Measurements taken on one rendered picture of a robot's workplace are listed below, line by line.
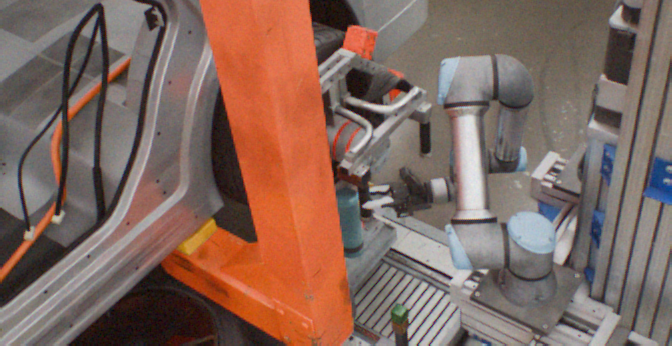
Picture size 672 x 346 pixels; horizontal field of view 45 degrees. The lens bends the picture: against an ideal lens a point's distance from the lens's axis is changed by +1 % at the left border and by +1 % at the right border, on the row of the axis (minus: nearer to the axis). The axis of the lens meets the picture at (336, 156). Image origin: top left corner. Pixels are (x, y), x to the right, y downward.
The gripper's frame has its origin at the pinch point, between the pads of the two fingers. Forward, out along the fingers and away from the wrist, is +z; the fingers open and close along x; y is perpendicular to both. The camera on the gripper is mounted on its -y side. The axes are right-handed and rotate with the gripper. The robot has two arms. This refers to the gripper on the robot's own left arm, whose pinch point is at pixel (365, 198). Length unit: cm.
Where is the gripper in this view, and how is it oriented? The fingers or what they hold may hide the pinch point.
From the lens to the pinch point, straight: 241.9
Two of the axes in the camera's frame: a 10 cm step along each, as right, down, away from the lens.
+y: 1.0, 7.4, 6.7
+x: -1.4, -6.5, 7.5
